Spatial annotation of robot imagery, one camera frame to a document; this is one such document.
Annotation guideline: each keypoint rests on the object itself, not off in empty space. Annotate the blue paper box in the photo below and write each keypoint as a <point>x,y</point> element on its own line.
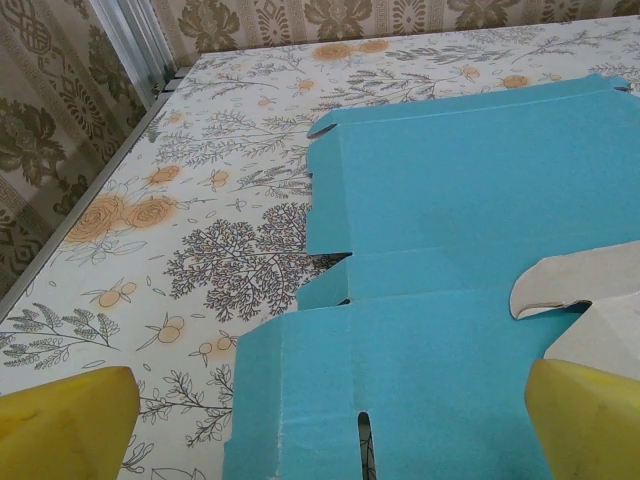
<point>450,200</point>

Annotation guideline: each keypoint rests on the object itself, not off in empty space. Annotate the aluminium frame post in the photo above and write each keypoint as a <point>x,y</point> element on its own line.
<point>135,40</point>

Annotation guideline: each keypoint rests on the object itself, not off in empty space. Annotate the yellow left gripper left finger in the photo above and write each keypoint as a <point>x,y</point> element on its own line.
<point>60,430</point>

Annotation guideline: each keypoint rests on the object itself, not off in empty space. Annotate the aluminium table side rail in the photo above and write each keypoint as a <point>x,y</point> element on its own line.
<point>104,172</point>

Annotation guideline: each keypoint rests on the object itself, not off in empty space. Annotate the white paper box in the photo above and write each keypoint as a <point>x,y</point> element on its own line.
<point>600,300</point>

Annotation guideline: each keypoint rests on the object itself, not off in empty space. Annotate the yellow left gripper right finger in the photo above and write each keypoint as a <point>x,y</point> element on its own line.
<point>590,430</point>

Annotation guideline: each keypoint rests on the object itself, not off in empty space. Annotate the floral tablecloth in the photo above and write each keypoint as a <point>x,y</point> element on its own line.
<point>225,175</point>

